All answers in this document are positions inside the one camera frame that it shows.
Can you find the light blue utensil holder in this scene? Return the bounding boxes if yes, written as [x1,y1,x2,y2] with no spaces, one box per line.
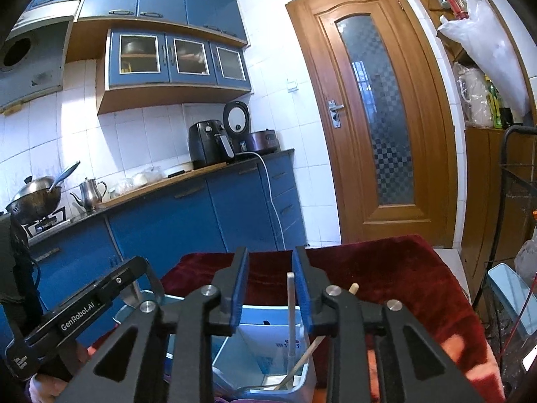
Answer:
[113,289,317,403]

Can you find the steel wok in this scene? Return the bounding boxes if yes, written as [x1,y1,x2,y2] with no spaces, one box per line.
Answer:
[5,160,81,225]

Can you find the printed red plush blanket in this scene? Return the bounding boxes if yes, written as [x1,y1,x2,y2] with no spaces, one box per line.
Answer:
[161,235,506,403]

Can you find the person's left hand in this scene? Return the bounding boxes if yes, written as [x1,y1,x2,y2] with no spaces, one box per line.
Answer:
[26,342,90,403]

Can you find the light blue plastic container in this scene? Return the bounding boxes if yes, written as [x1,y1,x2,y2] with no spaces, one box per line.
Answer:
[487,262,537,337]

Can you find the wooden chopstick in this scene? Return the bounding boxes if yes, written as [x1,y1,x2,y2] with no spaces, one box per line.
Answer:
[275,283,360,391]

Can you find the brown pressure cooker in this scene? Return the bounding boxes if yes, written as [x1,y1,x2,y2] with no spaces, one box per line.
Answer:
[247,129,280,154]

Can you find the steel kettle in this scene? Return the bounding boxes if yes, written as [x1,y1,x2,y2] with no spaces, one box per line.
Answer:
[69,177,107,213]

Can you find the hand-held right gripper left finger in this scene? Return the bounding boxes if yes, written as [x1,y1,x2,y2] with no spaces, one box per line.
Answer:
[54,245,251,403]

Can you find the white power cable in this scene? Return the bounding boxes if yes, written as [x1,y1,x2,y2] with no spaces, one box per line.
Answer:
[235,151,286,250]

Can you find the clear plastic bag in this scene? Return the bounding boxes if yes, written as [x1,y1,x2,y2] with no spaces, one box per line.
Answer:
[514,237,537,286]

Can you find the blue glass-door wall cabinet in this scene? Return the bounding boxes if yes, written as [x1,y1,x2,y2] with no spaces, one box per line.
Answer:
[96,29,252,115]

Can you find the grey range hood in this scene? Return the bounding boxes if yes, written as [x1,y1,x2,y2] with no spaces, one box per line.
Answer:
[0,0,80,114]

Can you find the black metal cart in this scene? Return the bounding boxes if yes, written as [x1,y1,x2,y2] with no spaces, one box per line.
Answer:
[478,125,537,387]

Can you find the red cable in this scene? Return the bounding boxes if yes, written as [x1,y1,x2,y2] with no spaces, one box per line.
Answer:
[501,273,537,357]

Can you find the blue kitchen base cabinets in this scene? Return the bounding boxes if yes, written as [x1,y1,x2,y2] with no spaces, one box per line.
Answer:
[0,149,309,345]

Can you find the white chopstick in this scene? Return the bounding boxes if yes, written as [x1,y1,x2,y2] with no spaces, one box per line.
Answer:
[286,273,296,372]

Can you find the wooden side cabinet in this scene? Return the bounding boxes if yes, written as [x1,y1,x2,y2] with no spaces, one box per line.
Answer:
[398,0,537,299]

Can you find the rice cooker with open lid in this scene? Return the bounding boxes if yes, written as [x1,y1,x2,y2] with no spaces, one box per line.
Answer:
[223,101,251,154]

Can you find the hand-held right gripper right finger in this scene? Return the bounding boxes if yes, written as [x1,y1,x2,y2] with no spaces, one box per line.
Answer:
[291,245,487,403]

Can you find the wooden cutting board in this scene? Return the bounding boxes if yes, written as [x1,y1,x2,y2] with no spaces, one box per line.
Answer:
[101,162,229,208]

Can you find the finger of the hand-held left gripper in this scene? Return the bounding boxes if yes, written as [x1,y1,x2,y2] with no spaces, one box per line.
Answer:
[106,256,167,306]

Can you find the metal door handle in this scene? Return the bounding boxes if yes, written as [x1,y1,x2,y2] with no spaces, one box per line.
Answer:
[327,100,345,129]

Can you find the black air fryer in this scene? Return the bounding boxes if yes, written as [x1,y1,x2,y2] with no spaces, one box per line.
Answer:
[188,120,236,169]

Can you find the white plastic bag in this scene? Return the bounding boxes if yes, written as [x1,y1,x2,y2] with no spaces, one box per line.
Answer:
[436,0,531,116]

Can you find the gas stove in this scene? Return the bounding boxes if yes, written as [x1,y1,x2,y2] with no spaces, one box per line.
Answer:
[23,206,70,238]

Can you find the wooden door with glass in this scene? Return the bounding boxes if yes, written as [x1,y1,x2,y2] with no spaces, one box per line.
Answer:
[285,0,458,246]

